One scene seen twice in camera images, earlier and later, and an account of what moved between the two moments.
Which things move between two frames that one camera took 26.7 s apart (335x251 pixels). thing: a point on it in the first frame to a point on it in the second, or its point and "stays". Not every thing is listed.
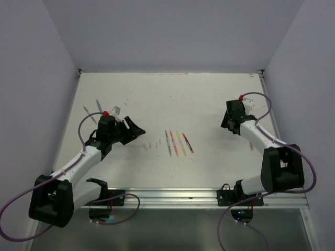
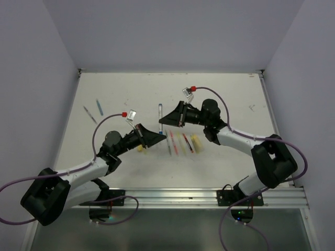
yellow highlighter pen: x=181 y=143 stays
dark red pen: x=188 y=143 stays
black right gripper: x=225 y=123 to x=178 y=116
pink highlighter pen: x=174 y=143 stays
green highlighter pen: x=167 y=140 stays
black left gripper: x=133 y=130 to x=147 y=138
